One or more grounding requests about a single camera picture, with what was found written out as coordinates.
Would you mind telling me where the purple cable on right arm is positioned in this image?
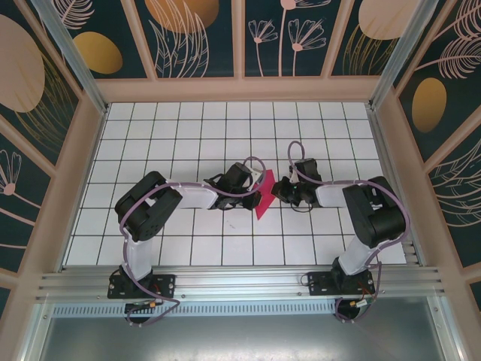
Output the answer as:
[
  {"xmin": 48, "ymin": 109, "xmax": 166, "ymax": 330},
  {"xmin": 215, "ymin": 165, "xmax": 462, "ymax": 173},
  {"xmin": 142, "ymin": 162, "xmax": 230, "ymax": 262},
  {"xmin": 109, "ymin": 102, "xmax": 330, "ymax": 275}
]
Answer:
[{"xmin": 287, "ymin": 141, "xmax": 413, "ymax": 324}]

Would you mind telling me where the slotted grey cable duct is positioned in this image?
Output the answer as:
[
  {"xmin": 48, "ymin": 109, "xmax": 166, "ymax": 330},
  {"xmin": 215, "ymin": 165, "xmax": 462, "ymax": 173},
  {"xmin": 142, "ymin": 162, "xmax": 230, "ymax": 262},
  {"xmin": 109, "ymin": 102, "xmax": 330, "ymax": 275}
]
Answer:
[{"xmin": 52, "ymin": 299, "xmax": 339, "ymax": 317}]

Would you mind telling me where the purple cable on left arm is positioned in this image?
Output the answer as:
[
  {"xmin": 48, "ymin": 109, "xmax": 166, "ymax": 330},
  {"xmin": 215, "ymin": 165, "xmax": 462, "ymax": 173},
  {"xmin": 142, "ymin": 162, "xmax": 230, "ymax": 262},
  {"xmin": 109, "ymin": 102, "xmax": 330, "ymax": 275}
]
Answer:
[{"xmin": 119, "ymin": 156, "xmax": 267, "ymax": 328}]

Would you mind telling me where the aluminium side rail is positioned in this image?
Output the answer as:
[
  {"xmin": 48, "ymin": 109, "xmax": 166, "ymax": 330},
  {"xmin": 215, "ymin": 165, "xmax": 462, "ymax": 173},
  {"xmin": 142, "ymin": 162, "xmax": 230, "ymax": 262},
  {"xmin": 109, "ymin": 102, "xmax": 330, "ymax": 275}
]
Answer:
[{"xmin": 366, "ymin": 103, "xmax": 425, "ymax": 268}]

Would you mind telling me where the grey metal sheet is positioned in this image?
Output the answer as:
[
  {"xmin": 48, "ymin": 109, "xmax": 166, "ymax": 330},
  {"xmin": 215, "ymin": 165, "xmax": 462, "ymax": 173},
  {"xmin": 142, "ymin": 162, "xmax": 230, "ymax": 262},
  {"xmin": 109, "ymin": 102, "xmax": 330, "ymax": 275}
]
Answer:
[{"xmin": 22, "ymin": 296, "xmax": 463, "ymax": 361}]

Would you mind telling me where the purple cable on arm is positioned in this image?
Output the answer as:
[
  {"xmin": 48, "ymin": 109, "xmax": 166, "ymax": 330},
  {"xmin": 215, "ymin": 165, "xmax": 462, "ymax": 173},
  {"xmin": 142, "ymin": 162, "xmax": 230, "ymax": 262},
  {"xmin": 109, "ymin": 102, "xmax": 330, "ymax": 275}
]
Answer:
[
  {"xmin": 119, "ymin": 156, "xmax": 267, "ymax": 328},
  {"xmin": 287, "ymin": 141, "xmax": 413, "ymax": 324}
]

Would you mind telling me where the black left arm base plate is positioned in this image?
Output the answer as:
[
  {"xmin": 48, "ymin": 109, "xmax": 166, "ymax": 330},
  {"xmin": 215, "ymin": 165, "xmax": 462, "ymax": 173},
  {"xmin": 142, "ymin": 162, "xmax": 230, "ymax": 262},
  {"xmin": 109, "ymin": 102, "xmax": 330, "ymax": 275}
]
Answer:
[{"xmin": 107, "ymin": 273, "xmax": 177, "ymax": 300}]

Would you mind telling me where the aluminium corner post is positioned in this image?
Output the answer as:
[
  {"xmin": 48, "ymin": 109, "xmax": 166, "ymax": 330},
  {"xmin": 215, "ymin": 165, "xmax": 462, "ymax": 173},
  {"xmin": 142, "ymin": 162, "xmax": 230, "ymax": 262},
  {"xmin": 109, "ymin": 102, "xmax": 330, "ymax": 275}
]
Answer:
[
  {"xmin": 29, "ymin": 0, "xmax": 110, "ymax": 116},
  {"xmin": 370, "ymin": 0, "xmax": 440, "ymax": 110}
]

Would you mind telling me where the dark floral wall panel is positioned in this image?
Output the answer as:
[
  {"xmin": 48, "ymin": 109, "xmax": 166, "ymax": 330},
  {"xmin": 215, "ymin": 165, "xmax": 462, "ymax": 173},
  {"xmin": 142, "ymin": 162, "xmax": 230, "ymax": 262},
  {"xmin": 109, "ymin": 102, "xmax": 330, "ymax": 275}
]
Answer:
[
  {"xmin": 329, "ymin": 0, "xmax": 418, "ymax": 78},
  {"xmin": 134, "ymin": 0, "xmax": 242, "ymax": 80},
  {"xmin": 428, "ymin": 142, "xmax": 481, "ymax": 266},
  {"xmin": 0, "ymin": 11, "xmax": 83, "ymax": 170},
  {"xmin": 243, "ymin": 0, "xmax": 349, "ymax": 79},
  {"xmin": 396, "ymin": 0, "xmax": 481, "ymax": 157},
  {"xmin": 0, "ymin": 129, "xmax": 53, "ymax": 274},
  {"xmin": 62, "ymin": 0, "xmax": 148, "ymax": 80}
]

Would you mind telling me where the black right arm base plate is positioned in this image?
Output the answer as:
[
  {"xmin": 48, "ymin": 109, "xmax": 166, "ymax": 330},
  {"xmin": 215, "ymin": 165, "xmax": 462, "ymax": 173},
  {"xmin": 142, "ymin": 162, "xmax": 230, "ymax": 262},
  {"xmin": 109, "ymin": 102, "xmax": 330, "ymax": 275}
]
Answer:
[{"xmin": 307, "ymin": 270, "xmax": 376, "ymax": 296}]

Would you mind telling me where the pink paper sheet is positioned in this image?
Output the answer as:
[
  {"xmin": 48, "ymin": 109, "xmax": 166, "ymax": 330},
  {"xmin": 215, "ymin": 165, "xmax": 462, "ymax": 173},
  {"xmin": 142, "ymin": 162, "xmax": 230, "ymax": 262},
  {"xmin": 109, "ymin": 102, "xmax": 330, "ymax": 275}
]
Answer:
[{"xmin": 252, "ymin": 168, "xmax": 277, "ymax": 221}]

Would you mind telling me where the long aluminium mounting rail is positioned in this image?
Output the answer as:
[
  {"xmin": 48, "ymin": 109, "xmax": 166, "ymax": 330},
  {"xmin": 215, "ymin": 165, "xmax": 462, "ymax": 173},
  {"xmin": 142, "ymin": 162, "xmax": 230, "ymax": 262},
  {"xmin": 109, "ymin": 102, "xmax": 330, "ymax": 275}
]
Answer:
[{"xmin": 35, "ymin": 265, "xmax": 448, "ymax": 302}]

